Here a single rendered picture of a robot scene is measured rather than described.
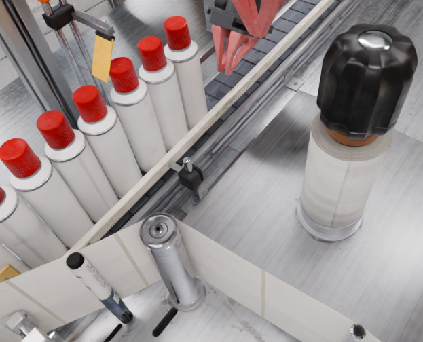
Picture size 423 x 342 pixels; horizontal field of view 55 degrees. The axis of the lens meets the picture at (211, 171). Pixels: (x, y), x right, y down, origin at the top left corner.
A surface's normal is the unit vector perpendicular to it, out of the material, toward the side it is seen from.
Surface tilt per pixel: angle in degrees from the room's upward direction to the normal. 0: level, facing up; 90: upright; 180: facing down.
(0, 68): 0
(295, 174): 0
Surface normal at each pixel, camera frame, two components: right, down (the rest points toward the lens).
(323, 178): -0.67, 0.65
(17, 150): -0.13, -0.59
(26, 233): 0.74, 0.50
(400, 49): 0.11, -0.55
